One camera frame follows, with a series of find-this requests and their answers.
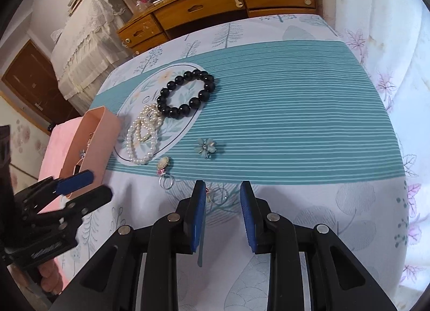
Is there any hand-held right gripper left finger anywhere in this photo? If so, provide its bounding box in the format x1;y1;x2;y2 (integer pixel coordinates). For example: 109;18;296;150
49;180;207;311

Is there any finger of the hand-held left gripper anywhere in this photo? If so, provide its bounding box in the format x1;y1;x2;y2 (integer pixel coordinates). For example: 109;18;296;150
15;170;94;212
34;186;112;231

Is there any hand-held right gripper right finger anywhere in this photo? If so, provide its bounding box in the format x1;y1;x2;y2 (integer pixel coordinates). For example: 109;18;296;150
239;180;399;311

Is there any thin silver ring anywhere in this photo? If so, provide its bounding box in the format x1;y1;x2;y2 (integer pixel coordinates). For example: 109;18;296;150
205;187;231;206

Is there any pink rectangular box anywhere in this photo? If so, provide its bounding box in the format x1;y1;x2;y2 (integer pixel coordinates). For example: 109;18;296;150
59;107;122;197

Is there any person's left hand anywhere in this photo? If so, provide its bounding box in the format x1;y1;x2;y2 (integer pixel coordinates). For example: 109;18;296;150
38;256;67;295

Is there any pink box lid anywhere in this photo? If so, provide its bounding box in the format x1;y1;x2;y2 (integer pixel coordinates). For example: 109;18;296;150
38;123;85;218

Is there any teal flower brooch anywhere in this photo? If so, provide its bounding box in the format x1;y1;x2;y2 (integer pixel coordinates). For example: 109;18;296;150
194;137;217;159

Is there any brown wooden door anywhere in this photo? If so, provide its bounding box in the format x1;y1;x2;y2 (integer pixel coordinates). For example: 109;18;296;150
2;39;72;136

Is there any teal striped bed sheet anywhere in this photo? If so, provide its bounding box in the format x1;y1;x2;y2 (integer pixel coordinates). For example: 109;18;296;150
38;14;409;311

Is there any white lace cloth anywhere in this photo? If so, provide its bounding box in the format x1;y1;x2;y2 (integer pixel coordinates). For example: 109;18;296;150
50;0;130;113

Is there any wooden desk with drawers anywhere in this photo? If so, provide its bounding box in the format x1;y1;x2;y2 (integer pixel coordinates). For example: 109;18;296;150
116;0;318;57

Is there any white pearl necklace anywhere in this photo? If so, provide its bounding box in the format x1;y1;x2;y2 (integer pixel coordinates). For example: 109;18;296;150
127;103;165;166

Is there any oval stone ring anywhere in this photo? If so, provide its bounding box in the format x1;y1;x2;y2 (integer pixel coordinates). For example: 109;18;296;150
157;157;176;190

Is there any black bead bracelet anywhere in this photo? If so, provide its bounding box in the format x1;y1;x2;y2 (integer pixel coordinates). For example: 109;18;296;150
157;70;216;119

